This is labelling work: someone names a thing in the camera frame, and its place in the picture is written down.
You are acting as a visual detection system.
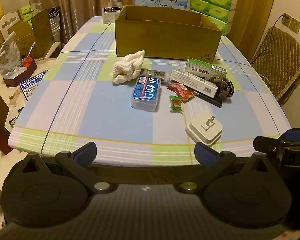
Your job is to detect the black flat case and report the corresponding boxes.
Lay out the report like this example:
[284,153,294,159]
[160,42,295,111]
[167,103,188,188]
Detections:
[190,90,227,108]

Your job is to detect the white bucket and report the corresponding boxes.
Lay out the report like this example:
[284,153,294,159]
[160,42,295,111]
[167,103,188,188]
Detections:
[49,6,62,43]

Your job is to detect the green tissue bundle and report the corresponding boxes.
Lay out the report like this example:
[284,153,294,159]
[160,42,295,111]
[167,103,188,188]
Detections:
[20,4,43,28]

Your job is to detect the small green candy packet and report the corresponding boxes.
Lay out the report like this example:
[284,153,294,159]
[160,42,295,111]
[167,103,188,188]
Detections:
[169,95,183,113]

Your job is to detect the long white carton box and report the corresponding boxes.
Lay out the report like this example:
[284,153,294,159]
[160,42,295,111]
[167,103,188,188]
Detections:
[170,69,218,98]

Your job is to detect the red snack packet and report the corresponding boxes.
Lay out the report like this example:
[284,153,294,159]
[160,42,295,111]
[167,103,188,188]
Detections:
[167,83,195,102]

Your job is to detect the blue printed milk carton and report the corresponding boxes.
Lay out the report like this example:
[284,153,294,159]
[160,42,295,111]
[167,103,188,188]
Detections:
[19,69,49,102]

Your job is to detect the wooden door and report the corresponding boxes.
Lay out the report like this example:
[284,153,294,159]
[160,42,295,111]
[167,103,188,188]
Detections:
[219,0,278,55]

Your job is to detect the dark hair scrunchie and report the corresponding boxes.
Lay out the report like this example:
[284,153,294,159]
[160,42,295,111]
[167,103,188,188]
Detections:
[214,78,234,100]

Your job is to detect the dark brown paper box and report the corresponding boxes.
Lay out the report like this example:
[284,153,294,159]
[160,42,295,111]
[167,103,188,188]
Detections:
[0,95,14,160]

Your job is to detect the green white carton box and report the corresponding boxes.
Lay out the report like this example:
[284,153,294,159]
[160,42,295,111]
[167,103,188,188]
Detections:
[185,57,227,79]

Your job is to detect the white power adapter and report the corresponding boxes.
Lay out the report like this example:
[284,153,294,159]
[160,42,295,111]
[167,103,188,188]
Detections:
[185,115,223,146]

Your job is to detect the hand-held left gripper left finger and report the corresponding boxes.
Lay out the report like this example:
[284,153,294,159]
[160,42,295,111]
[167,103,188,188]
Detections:
[21,141,118,194]

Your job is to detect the dark clear snack packet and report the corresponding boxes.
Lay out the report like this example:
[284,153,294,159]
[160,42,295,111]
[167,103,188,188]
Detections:
[140,68,171,83]

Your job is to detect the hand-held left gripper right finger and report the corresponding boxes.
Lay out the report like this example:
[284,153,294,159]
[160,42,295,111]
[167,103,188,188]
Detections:
[179,142,270,194]

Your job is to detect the stack of green tissue packs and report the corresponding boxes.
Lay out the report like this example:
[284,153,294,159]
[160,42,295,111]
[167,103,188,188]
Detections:
[189,0,238,36]

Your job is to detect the quilted beige chair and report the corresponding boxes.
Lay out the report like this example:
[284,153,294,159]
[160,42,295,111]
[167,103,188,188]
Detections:
[250,25,300,100]

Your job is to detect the small white picture box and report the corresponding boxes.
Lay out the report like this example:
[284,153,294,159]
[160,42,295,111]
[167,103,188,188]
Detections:
[101,0,129,24]

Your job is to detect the wall socket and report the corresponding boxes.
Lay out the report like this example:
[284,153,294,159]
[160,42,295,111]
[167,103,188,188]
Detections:
[282,12,300,33]

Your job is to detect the crumpled silver plastic bag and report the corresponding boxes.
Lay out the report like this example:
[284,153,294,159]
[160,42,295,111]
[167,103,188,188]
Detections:
[0,31,24,77]

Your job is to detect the white rolled cloth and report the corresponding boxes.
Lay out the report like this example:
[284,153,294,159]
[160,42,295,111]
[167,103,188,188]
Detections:
[110,50,146,85]

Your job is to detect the clear plastic box blue label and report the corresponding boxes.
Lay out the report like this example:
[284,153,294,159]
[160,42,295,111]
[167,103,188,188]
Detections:
[130,75,163,112]

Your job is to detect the dark red wooden tray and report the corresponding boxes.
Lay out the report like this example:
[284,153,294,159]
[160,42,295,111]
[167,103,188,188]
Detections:
[3,57,38,88]

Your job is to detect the brown curtains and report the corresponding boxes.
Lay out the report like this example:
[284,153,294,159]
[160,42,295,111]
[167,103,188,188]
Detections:
[26,0,184,48]

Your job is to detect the plaid tablecloth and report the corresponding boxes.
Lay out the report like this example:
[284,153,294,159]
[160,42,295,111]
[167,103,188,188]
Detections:
[7,15,294,167]

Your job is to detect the brown cardboard carton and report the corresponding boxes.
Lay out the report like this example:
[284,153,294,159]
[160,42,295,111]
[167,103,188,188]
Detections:
[15,9,54,58]

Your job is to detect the brown cardboard box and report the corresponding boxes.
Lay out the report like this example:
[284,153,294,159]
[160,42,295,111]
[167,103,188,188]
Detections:
[114,5,222,60]

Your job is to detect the white carved chair back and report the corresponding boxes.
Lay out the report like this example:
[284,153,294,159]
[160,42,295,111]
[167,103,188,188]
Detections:
[0,10,23,34]

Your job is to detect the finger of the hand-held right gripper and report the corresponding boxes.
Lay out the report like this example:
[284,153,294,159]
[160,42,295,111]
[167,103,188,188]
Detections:
[280,127,300,142]
[253,135,300,155]

